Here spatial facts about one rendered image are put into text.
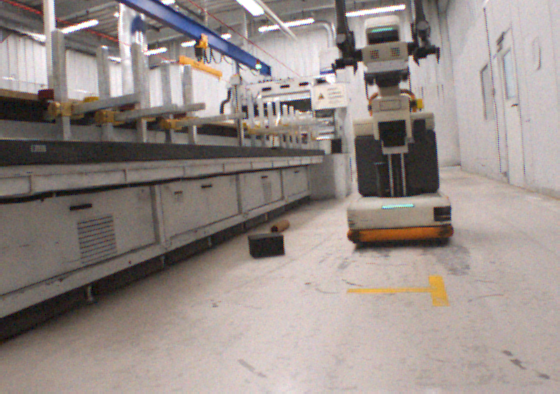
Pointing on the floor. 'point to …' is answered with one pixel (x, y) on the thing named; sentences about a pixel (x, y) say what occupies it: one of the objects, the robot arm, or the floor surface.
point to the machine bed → (120, 221)
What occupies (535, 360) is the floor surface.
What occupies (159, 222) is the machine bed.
